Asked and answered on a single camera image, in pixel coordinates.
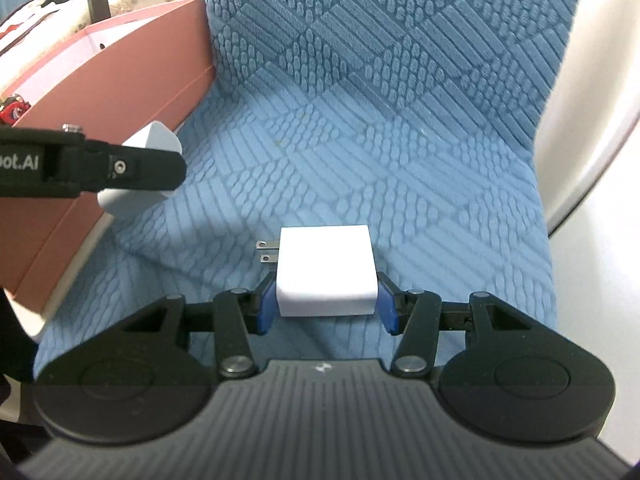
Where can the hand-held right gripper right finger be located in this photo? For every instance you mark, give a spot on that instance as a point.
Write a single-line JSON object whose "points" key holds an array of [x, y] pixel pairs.
{"points": [[387, 307]]}

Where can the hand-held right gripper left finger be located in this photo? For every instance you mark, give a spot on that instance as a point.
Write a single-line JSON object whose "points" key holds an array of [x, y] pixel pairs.
{"points": [[265, 310]]}

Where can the blue textured chair cushion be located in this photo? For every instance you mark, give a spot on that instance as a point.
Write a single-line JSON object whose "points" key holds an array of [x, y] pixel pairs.
{"points": [[375, 135]]}

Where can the white charger plug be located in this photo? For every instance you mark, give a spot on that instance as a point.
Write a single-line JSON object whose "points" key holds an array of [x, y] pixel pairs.
{"points": [[130, 202], [325, 270]]}

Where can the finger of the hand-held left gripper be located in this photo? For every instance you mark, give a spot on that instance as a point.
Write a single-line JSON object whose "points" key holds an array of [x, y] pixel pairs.
{"points": [[150, 170]]}

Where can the small red trinket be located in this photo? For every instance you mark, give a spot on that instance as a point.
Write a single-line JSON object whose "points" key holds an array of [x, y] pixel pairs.
{"points": [[14, 110]]}

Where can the white chair frame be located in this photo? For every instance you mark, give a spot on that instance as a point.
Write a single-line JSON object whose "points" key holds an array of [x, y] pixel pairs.
{"points": [[590, 85]]}

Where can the pink cardboard box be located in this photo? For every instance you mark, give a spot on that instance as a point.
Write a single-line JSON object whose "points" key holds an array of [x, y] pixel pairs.
{"points": [[125, 80]]}

